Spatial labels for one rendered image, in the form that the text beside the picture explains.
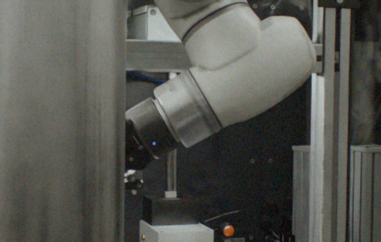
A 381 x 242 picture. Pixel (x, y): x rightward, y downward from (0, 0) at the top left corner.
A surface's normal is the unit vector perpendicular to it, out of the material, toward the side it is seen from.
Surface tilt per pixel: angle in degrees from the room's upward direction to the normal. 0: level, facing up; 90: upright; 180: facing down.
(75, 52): 87
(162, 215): 90
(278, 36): 63
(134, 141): 111
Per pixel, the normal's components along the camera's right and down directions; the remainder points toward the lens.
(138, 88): 0.29, 0.05
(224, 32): -0.13, -0.26
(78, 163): 0.52, 0.00
